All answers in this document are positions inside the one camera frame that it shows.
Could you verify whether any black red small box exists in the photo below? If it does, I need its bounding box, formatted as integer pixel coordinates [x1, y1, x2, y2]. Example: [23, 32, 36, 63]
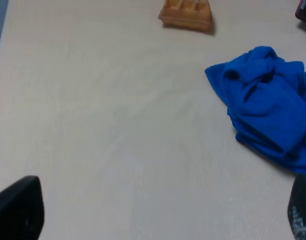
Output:
[295, 0, 306, 23]

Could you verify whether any orange waffle piece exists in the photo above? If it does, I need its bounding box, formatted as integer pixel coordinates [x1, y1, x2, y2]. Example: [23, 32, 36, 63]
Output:
[158, 0, 214, 32]

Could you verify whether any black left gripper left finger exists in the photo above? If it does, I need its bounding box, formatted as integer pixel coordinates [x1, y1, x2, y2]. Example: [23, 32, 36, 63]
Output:
[0, 175, 45, 240]

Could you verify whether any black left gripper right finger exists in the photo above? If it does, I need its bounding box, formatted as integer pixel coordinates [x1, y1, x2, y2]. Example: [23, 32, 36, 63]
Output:
[287, 174, 306, 240]

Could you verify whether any crumpled blue cloth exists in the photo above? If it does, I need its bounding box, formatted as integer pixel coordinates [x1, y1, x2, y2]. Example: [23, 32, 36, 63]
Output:
[205, 46, 306, 174]

